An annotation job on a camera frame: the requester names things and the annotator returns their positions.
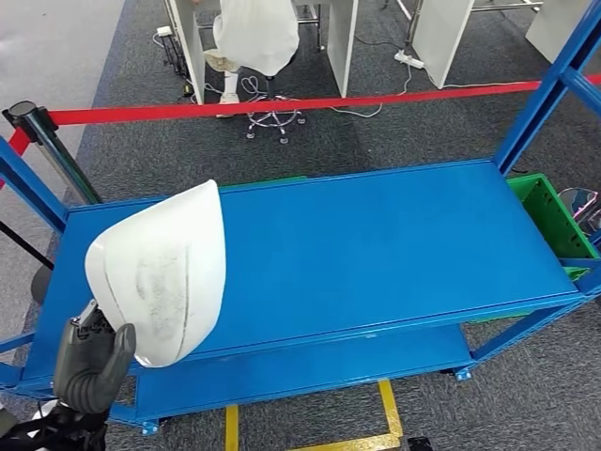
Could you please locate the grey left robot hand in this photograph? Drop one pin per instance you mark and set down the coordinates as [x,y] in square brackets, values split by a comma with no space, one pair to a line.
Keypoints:
[91,367]

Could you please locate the white plastic shell part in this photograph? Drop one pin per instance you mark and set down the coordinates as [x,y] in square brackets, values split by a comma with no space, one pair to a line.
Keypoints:
[160,274]

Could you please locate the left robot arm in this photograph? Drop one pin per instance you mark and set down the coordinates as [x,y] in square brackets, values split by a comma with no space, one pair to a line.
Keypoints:
[61,432]

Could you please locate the blue metal shelf rack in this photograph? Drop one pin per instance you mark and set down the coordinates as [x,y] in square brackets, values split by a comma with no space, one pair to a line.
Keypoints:
[375,249]

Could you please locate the shiny wrapped part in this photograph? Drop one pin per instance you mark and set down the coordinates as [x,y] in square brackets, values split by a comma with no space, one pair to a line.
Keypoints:
[582,208]

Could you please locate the thin black rod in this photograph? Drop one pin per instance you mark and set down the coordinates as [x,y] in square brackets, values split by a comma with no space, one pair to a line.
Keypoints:
[26,246]

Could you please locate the chrome stool base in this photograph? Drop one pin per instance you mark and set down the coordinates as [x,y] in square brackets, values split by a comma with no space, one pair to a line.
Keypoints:
[274,121]

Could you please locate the white desk panel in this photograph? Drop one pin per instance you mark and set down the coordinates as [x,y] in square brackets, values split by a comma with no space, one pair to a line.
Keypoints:
[190,43]
[342,37]
[556,25]
[443,37]

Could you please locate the long red barrier belt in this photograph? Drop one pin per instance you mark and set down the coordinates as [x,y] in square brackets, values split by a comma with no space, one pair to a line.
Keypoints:
[281,104]

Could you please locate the person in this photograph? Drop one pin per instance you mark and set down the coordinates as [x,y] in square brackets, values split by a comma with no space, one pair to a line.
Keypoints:
[256,31]

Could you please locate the black robot foot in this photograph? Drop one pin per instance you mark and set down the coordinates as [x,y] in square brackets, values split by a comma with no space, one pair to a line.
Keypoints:
[419,444]

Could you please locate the white power strip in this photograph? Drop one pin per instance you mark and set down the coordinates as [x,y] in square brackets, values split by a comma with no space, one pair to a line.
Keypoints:
[409,60]

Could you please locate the green plastic crate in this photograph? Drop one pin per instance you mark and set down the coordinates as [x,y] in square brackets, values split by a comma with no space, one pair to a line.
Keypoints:
[549,218]

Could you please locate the black barrier stanchion post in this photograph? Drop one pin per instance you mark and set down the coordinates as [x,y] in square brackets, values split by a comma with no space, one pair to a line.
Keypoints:
[51,152]

